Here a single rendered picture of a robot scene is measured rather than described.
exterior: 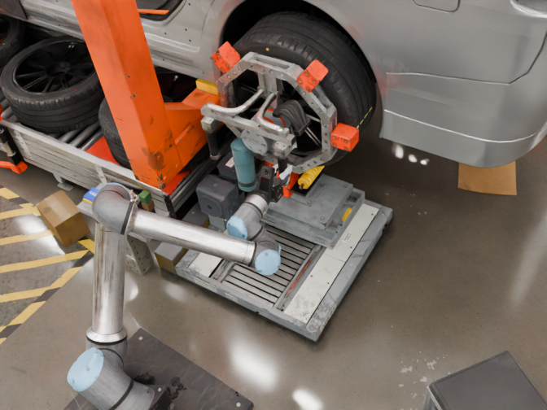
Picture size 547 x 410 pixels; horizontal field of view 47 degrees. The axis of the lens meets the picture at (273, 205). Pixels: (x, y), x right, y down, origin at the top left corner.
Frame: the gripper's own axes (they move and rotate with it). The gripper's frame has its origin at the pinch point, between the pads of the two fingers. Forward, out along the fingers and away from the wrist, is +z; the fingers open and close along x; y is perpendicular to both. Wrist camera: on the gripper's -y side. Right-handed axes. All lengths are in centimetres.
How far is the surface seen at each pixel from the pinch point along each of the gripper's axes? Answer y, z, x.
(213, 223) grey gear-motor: 72, 7, -54
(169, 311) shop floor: 83, -43, -47
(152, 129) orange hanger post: -2, -9, -60
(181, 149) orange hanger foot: 20, 4, -60
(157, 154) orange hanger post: 10, -10, -59
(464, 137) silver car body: -6, 38, 57
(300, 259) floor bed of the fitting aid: 77, 10, -4
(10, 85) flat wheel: 33, 13, -191
